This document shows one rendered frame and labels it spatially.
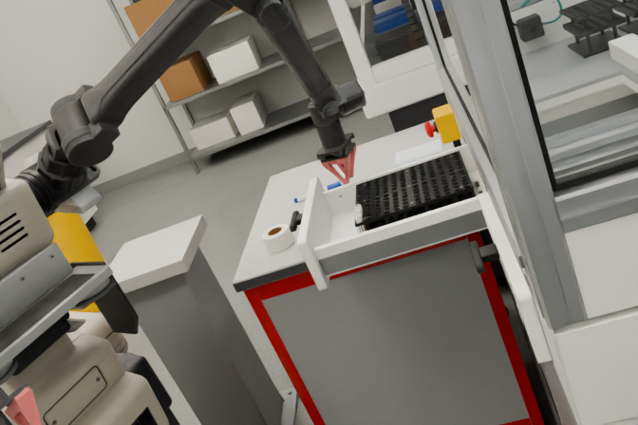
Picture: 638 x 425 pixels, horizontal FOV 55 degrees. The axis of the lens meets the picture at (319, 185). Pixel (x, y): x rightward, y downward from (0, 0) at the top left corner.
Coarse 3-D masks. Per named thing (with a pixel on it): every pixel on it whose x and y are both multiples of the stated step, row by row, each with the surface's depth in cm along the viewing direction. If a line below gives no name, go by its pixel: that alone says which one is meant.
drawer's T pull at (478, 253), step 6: (474, 246) 88; (486, 246) 87; (492, 246) 86; (474, 252) 87; (480, 252) 86; (486, 252) 86; (492, 252) 85; (474, 258) 85; (480, 258) 85; (486, 258) 85; (492, 258) 85; (498, 258) 85; (480, 264) 84; (480, 270) 83
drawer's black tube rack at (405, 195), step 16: (432, 160) 123; (448, 160) 121; (384, 176) 126; (400, 176) 123; (416, 176) 120; (432, 176) 118; (448, 176) 114; (464, 176) 112; (368, 192) 123; (384, 192) 120; (400, 192) 116; (416, 192) 114; (432, 192) 111; (448, 192) 109; (464, 192) 107; (368, 208) 116; (384, 208) 113; (400, 208) 110; (416, 208) 111; (432, 208) 112; (368, 224) 113; (384, 224) 114
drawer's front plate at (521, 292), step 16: (496, 224) 88; (496, 240) 84; (512, 256) 80; (512, 272) 76; (512, 288) 79; (528, 288) 73; (528, 304) 72; (528, 320) 73; (544, 336) 74; (544, 352) 75
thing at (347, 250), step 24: (336, 192) 131; (336, 216) 133; (432, 216) 106; (456, 216) 105; (480, 216) 105; (336, 240) 123; (360, 240) 109; (384, 240) 108; (408, 240) 108; (432, 240) 107; (336, 264) 111; (360, 264) 110
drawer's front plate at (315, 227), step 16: (320, 192) 131; (304, 208) 120; (320, 208) 126; (304, 224) 113; (320, 224) 121; (304, 240) 108; (320, 240) 117; (304, 256) 109; (320, 272) 110; (320, 288) 111
